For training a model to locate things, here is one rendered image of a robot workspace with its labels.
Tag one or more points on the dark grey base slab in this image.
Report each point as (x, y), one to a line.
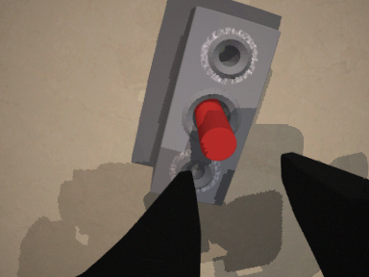
(171, 36)

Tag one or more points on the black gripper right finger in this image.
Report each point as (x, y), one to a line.
(332, 208)

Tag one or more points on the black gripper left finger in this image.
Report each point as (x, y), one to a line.
(165, 241)

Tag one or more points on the red peg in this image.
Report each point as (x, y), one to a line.
(216, 137)

